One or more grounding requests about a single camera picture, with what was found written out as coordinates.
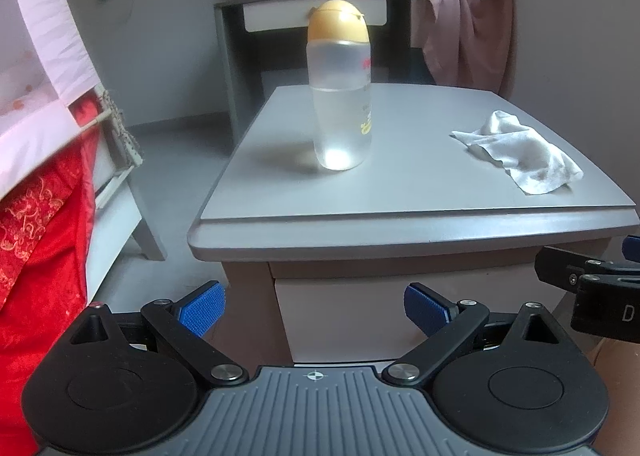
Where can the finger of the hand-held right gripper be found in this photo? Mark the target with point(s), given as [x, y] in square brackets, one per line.
[632, 248]
[565, 268]

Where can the red embroidered bedding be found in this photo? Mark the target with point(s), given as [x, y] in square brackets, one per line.
[45, 261]

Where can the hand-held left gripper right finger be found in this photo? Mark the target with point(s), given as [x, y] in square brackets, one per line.
[427, 307]

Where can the dark teal storage bin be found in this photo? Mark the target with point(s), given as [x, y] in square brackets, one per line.
[420, 66]

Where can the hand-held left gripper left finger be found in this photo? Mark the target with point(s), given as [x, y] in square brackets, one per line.
[202, 308]

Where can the clear bottle with yellow cap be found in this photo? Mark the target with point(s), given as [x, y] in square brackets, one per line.
[340, 101]

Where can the pink curtain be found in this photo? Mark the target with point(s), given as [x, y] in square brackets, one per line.
[470, 11]

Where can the grey bedside cabinet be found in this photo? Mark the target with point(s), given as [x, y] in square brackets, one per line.
[400, 196]

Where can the grey desk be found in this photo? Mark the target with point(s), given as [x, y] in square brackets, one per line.
[225, 61]

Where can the white bed frame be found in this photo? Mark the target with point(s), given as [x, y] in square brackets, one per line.
[120, 216]

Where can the white desk drawer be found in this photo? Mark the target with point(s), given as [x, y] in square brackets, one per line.
[270, 16]

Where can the pink padded bed rail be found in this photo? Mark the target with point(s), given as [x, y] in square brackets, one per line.
[30, 61]

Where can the white cloth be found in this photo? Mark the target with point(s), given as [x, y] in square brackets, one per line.
[525, 151]

